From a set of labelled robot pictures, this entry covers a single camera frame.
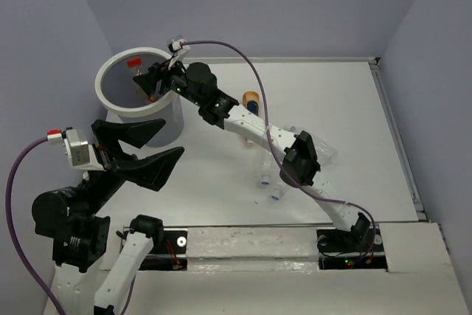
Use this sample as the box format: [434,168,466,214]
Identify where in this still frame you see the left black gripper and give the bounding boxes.
[81,114,187,212]

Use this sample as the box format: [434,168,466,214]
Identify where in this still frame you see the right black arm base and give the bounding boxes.
[316,229,388,271]

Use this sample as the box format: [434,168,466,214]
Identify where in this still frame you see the long clear bottle blue cap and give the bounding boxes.
[270,179,289,201]

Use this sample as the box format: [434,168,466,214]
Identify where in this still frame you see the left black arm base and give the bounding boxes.
[117,228,189,272]

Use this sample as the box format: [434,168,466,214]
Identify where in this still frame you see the red cap clear bottle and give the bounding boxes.
[126,58,159,103]

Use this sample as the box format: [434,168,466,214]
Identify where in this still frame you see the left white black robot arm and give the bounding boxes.
[32,119,184,314]

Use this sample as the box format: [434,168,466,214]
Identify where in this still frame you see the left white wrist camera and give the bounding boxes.
[63,129,104,171]

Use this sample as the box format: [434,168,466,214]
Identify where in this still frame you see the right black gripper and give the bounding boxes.
[131,54,203,108]

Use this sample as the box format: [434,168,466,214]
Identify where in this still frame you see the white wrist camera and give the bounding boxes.
[63,129,104,171]
[168,38,190,68]

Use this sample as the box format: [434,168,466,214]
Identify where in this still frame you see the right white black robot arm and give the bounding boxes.
[133,62,374,250]

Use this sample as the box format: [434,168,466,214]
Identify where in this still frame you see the crushed clear bottle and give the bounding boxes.
[285,125,338,167]

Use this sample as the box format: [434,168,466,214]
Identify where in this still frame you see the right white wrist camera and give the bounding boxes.
[168,38,190,68]

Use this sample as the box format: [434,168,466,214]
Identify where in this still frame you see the white round plastic bin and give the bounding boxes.
[94,46,184,148]

